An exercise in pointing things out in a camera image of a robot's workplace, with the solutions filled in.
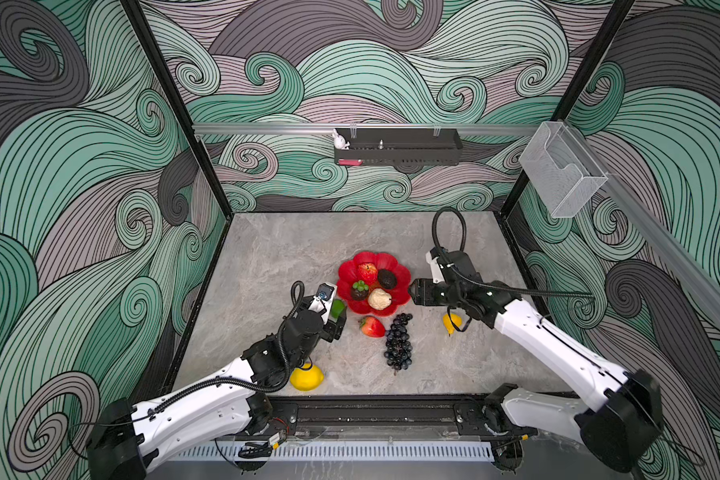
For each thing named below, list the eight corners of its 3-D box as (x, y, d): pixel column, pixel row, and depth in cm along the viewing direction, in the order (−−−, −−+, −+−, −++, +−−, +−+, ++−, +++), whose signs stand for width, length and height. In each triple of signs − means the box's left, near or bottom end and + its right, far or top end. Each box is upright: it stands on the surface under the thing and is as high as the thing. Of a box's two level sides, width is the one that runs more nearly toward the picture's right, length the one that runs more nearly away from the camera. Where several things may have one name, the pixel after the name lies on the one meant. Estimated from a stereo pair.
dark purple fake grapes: (382, 370, 83) (383, 365, 80) (389, 316, 94) (390, 310, 90) (408, 375, 82) (411, 370, 79) (412, 320, 93) (414, 314, 89)
